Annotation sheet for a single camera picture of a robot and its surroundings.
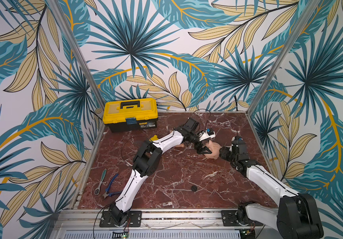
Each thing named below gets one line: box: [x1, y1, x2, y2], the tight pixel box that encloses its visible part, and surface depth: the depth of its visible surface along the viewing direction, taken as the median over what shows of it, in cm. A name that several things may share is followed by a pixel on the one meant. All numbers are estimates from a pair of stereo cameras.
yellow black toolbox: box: [102, 98, 159, 133], surface depth 100 cm
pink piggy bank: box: [203, 139, 222, 160], surface depth 91 cm
